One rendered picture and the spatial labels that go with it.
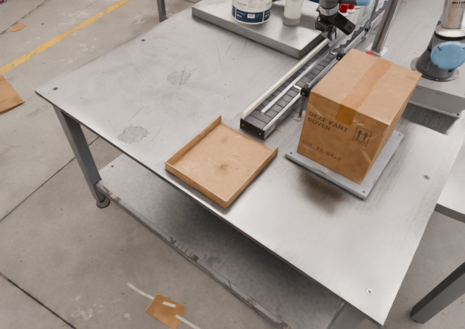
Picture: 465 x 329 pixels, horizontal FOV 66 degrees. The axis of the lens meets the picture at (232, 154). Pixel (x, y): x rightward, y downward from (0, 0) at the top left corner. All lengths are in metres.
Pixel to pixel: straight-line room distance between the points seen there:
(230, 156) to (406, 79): 0.61
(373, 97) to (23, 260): 1.84
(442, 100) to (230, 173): 0.91
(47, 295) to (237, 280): 0.94
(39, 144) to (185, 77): 1.40
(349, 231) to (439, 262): 1.18
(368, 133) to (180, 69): 0.91
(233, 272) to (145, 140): 0.73
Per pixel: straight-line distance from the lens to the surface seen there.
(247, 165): 1.23
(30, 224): 2.32
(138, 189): 1.98
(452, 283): 1.71
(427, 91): 1.64
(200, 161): 1.24
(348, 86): 1.15
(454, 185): 1.42
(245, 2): 1.87
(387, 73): 1.25
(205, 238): 1.77
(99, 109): 1.51
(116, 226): 2.14
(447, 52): 1.50
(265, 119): 1.33
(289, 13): 1.90
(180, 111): 1.44
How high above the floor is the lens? 1.77
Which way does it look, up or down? 48 degrees down
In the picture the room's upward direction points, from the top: 2 degrees clockwise
